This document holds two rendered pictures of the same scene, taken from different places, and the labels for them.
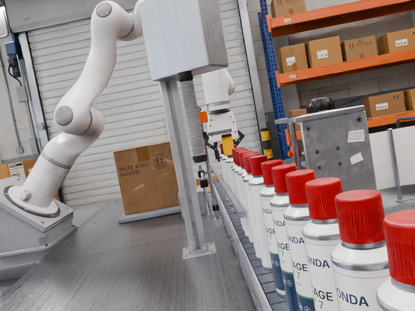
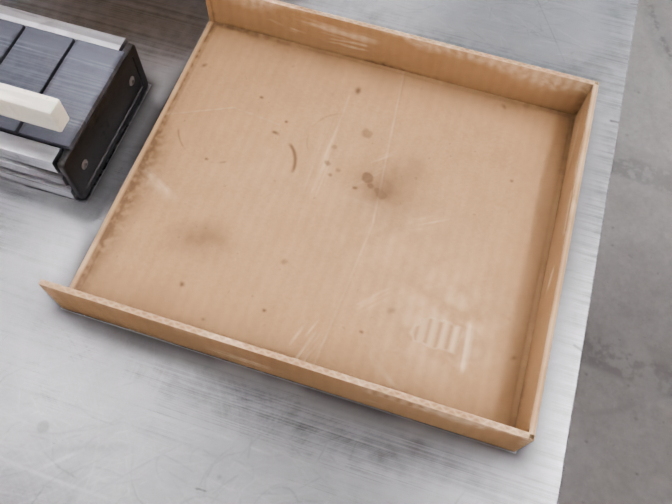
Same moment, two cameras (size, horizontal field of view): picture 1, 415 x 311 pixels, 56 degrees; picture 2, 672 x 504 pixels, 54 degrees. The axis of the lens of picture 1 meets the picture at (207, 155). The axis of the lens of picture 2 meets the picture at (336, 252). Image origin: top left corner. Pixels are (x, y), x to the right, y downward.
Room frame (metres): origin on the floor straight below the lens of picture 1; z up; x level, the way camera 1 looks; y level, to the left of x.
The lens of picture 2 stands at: (2.13, -0.26, 1.24)
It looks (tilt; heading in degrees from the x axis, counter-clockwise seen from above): 65 degrees down; 107
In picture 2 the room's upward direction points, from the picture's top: 3 degrees clockwise
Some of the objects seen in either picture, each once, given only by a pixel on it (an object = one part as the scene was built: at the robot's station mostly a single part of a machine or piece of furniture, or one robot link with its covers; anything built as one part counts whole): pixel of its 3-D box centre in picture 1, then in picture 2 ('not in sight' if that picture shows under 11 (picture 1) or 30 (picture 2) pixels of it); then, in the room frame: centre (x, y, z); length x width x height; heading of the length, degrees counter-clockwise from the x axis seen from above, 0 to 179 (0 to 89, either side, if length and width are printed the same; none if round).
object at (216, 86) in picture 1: (215, 84); not in sight; (1.37, -0.07, 1.29); 0.09 x 0.08 x 0.13; 153
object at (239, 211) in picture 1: (220, 181); not in sight; (1.36, -0.03, 0.96); 1.07 x 0.01 x 0.01; 2
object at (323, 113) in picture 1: (314, 115); not in sight; (0.65, -0.19, 1.14); 0.14 x 0.11 x 0.01; 2
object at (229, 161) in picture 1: (236, 178); not in sight; (1.17, -0.07, 0.98); 0.05 x 0.05 x 0.20
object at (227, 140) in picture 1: (228, 144); not in sight; (1.08, -0.06, 1.09); 0.03 x 0.01 x 0.06; 92
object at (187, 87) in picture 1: (192, 117); not in sight; (0.91, 0.02, 1.18); 0.04 x 0.04 x 0.21
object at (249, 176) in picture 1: (260, 205); not in sight; (0.75, -0.09, 0.98); 0.05 x 0.05 x 0.20
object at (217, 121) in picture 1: (221, 124); not in sight; (1.37, -0.07, 1.15); 0.10 x 0.07 x 0.11; 92
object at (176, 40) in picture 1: (184, 35); not in sight; (0.96, 0.00, 1.38); 0.17 x 0.10 x 0.19; 57
